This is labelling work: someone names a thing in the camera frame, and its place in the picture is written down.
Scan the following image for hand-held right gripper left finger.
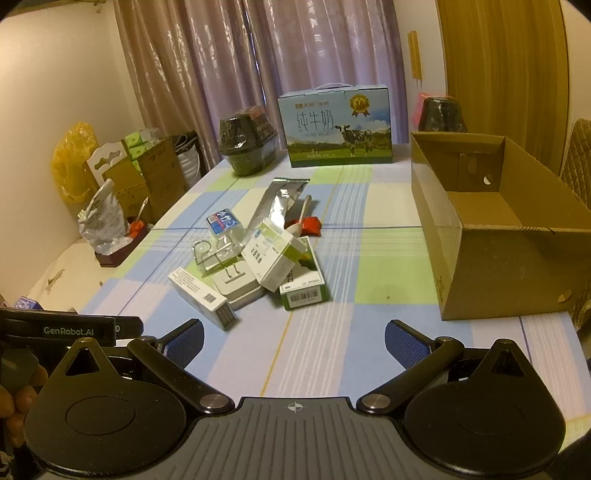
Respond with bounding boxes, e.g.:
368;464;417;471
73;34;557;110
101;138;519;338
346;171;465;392
48;319;235;415

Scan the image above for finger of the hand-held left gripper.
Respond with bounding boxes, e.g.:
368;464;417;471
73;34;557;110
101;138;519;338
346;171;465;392
115;316;144;340

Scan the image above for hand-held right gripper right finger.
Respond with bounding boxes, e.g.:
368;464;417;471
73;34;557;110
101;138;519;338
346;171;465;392
358;319;541;414

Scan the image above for long white barcode box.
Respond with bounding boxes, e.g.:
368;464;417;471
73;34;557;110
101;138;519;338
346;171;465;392
167;268;237;329

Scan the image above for white power adapter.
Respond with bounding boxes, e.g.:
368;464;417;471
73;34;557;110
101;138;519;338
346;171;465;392
212;261;265;310

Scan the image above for clear wire hook package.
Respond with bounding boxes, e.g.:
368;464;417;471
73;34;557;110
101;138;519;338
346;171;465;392
191;237;243;278

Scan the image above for green white barcode box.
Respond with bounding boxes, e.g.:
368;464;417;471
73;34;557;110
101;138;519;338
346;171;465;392
279;235;329;312

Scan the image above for brown cardboard box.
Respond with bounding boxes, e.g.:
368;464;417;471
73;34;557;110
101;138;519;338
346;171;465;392
411;130;591;321
134;138;186;222

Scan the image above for white green medicine box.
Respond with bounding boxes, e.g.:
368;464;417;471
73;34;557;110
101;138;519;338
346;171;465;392
241;219;308;292

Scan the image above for clear box with blue label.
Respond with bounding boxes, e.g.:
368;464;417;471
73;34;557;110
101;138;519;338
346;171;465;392
205;209;245;245

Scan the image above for white plastic spoon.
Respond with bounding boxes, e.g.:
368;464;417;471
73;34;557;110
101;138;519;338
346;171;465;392
284;195;312;236

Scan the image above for silver foil pouch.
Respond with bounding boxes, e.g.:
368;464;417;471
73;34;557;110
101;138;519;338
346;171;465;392
247;178;309;232

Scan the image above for checked cloth desktop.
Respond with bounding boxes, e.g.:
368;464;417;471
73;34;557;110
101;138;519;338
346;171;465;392
81;164;583;444

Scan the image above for person's left hand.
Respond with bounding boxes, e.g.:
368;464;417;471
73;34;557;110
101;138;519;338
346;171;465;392
0;364;49;446

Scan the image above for dark wooden tray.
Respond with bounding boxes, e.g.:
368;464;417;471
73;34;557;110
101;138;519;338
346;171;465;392
95;226;149;268

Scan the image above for crumpled printed white bag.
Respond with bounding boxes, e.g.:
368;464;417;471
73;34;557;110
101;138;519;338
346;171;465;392
78;179;130;254

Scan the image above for yellow plastic bag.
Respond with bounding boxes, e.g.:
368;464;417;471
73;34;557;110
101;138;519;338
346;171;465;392
51;122;100;204

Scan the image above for white shopping bag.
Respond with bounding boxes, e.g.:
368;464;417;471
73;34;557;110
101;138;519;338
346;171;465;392
173;131;207;190

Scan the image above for green tissue packs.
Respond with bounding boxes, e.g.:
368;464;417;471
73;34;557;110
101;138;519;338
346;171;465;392
124;129;162;162

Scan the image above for black wrapped bowl pack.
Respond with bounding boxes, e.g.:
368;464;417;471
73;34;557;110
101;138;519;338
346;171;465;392
218;105;280;178

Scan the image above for blue cow print milk carton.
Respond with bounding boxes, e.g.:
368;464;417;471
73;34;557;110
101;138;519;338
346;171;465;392
277;83;393;168

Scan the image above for black bowl pack red lid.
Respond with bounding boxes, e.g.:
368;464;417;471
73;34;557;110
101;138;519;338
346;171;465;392
416;92;468;134

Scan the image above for woven chair back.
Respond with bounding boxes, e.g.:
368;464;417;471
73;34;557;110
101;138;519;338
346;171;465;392
558;117;591;208

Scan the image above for mauve curtain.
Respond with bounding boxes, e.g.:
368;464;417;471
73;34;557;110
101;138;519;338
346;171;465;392
113;0;411;171

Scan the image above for yellow wooden door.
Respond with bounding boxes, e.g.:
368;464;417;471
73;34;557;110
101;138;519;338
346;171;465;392
436;0;570;134

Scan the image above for yellow wall hanging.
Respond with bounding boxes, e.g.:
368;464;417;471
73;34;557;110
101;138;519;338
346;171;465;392
407;31;424;88

